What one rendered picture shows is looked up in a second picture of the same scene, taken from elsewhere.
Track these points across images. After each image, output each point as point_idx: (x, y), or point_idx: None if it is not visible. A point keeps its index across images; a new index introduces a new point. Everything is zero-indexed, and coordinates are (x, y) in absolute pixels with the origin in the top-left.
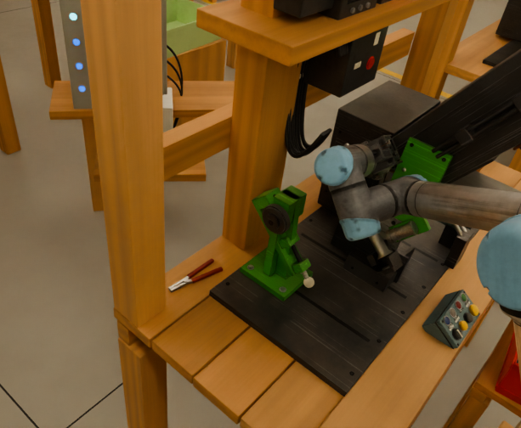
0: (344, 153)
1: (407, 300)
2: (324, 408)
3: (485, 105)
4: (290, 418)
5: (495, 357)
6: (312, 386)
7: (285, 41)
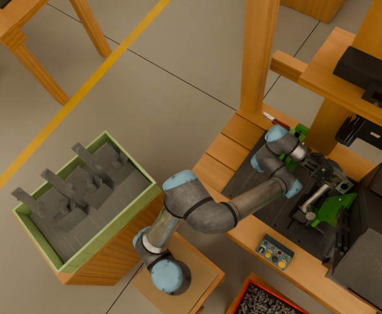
0: (275, 134)
1: (285, 229)
2: (214, 185)
3: (353, 217)
4: (207, 171)
5: (270, 288)
6: (223, 180)
7: (306, 72)
